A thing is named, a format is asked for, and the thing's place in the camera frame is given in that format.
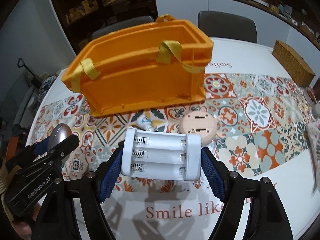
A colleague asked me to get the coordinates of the silver egg-shaped device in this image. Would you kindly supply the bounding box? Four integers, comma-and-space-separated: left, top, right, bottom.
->
47, 124, 72, 150

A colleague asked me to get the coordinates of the white battery holder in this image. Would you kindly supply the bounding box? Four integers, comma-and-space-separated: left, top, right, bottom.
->
121, 128, 202, 181

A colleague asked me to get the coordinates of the peach round plastic gadget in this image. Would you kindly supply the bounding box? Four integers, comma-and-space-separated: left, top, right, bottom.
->
179, 111, 225, 146

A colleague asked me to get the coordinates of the left hand in glove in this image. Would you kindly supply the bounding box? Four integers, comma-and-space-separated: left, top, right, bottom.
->
1, 158, 32, 239

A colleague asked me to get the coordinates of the small white blue figurine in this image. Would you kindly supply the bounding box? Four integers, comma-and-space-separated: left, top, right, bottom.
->
137, 115, 157, 132

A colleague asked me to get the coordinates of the patterned tile table runner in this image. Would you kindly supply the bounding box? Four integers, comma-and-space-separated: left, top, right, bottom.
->
30, 74, 319, 180

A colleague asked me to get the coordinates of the orange plastic storage box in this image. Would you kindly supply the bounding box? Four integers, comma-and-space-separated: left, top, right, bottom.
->
62, 20, 214, 117

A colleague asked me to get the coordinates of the grey chair left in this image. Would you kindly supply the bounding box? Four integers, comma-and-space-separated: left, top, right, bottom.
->
91, 16, 154, 40

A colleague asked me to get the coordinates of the grey chair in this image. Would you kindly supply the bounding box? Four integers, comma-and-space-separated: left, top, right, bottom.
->
91, 16, 154, 40
197, 11, 258, 43

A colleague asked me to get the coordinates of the woven wicker box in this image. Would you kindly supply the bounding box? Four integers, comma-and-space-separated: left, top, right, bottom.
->
272, 40, 315, 88

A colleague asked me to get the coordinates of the grey chair right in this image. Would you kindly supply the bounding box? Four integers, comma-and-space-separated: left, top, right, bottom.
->
197, 11, 258, 43

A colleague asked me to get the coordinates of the yellow fabric strap handle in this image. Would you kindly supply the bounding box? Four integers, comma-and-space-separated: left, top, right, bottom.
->
71, 40, 206, 93

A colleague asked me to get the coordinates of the yellow rear strap handle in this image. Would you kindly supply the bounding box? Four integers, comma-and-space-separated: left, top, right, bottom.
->
155, 14, 176, 23

